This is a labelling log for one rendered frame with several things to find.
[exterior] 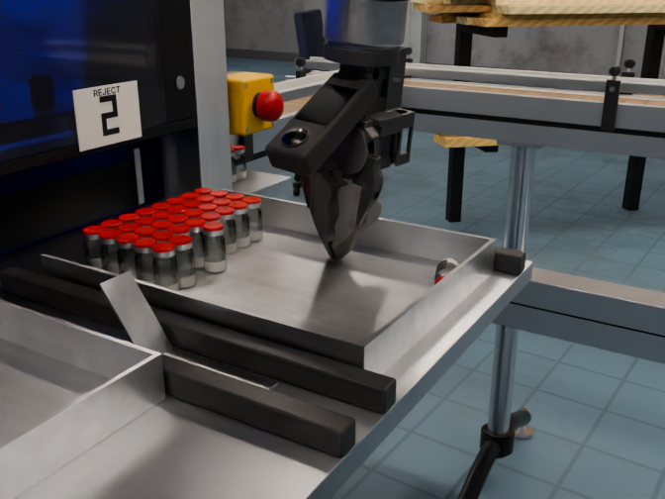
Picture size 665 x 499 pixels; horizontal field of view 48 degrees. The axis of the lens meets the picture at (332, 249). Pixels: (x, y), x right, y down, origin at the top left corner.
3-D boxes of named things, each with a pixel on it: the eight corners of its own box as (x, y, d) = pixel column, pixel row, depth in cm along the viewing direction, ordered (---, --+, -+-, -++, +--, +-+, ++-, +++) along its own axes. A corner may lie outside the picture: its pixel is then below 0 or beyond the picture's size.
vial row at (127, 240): (115, 284, 70) (110, 238, 68) (235, 231, 84) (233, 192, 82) (132, 289, 69) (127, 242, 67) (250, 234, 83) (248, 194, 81)
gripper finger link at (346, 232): (387, 254, 78) (396, 170, 74) (353, 271, 73) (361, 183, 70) (362, 246, 79) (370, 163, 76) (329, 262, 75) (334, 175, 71)
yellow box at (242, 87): (200, 131, 98) (197, 75, 96) (234, 122, 104) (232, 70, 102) (245, 137, 95) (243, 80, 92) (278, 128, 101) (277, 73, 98)
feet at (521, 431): (436, 535, 163) (439, 481, 158) (511, 423, 203) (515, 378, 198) (471, 548, 159) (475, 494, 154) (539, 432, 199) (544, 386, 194)
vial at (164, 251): (149, 294, 68) (145, 247, 66) (166, 286, 69) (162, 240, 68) (167, 299, 66) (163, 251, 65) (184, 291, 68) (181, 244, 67)
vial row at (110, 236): (98, 279, 71) (93, 234, 69) (220, 228, 85) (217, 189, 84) (114, 284, 70) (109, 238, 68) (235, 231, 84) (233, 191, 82)
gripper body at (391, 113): (411, 169, 75) (426, 48, 70) (361, 188, 69) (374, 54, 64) (350, 151, 79) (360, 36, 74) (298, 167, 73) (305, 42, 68)
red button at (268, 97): (245, 122, 96) (244, 90, 95) (264, 117, 99) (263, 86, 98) (269, 125, 94) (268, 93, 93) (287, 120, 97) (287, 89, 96)
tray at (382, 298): (45, 289, 69) (40, 254, 68) (224, 216, 90) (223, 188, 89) (363, 391, 52) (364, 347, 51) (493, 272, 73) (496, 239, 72)
